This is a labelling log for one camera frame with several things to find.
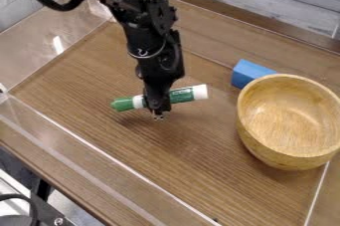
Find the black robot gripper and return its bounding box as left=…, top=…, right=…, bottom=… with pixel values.
left=127, top=29, right=184, bottom=119

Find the green Expo marker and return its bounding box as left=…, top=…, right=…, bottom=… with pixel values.
left=111, top=84, right=208, bottom=112

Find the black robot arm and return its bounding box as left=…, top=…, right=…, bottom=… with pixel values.
left=98, top=0, right=184, bottom=118

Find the brown wooden bowl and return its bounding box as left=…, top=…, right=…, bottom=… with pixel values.
left=236, top=74, right=340, bottom=170

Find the blue foam block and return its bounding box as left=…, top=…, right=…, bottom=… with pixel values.
left=231, top=59, right=275, bottom=89

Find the black metal stand base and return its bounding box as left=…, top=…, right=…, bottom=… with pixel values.
left=0, top=194, right=76, bottom=226

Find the clear acrylic tray wall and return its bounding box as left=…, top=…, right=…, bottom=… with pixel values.
left=0, top=0, right=340, bottom=226

